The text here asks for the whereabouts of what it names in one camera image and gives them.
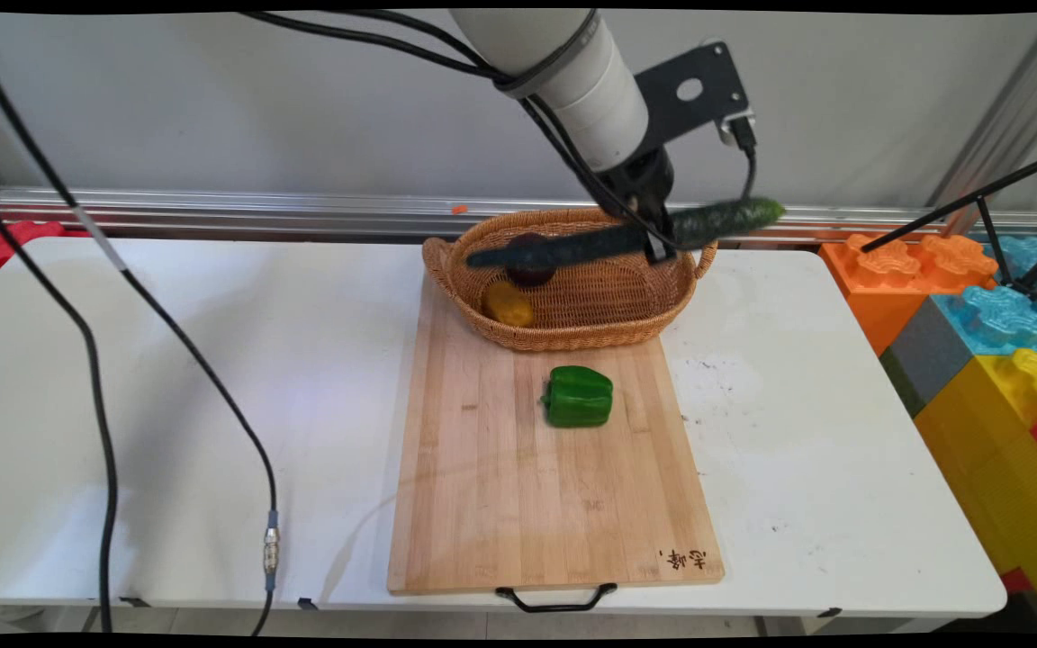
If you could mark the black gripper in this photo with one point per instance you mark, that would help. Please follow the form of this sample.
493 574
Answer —
640 184

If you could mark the green cucumber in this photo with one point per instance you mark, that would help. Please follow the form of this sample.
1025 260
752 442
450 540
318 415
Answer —
725 220

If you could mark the green bell pepper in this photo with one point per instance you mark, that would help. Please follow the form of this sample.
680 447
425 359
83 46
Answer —
580 398

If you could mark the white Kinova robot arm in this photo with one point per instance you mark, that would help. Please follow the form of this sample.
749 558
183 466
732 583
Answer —
572 72

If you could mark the woven wicker basket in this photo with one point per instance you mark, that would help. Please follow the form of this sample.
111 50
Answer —
608 306

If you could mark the dark purple round vegetable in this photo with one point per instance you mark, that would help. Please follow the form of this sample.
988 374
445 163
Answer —
532 277

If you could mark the yellow potato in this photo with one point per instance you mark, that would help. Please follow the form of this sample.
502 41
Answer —
508 304

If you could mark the orange giant building block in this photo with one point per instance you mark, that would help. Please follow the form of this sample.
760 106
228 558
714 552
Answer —
879 288

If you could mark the bamboo cutting board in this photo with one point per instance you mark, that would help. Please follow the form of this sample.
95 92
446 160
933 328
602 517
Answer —
500 486

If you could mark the grey giant building block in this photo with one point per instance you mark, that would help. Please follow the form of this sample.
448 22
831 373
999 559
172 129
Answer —
928 351

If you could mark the black tripod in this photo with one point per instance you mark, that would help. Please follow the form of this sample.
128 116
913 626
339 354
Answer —
987 193

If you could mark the blue giant building block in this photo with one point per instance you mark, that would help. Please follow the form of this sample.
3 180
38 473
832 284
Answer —
1000 315

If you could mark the yellow giant building block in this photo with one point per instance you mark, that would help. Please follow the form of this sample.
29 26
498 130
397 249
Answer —
996 468

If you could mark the red flat building blocks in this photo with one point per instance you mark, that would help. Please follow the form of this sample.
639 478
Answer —
14 238

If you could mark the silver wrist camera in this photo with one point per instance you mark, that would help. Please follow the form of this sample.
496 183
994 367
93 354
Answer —
727 124

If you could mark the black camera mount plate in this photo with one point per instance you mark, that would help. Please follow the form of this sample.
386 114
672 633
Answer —
718 94

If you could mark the aluminium corner post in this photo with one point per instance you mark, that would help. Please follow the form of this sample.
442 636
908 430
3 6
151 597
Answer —
1005 108

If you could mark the aluminium wall rail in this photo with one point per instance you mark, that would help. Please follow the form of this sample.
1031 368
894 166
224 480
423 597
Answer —
212 211

